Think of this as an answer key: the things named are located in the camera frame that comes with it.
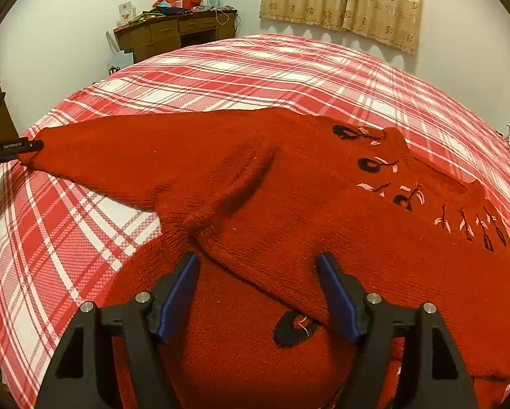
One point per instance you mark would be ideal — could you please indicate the red plaid bed sheet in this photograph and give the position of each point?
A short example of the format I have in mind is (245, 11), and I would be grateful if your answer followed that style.
(238, 76)

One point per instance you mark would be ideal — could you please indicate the red knitted sweater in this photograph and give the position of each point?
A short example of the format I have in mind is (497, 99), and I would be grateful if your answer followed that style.
(255, 204)

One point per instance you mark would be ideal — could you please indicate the wooden desk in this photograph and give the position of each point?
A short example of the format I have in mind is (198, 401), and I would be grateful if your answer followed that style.
(165, 30)

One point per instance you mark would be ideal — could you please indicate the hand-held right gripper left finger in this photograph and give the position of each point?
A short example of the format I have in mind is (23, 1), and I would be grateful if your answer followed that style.
(182, 289)

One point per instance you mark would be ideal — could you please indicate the wooden door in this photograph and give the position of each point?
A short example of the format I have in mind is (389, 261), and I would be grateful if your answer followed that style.
(5, 113)

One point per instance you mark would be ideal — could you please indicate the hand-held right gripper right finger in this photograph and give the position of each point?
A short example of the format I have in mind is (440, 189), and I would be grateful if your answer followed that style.
(335, 294)

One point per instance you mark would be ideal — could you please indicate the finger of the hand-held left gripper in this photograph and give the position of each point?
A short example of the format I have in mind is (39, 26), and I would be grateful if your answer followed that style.
(33, 145)

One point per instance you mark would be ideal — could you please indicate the white printed card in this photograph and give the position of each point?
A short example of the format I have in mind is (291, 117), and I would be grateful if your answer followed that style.
(126, 12)

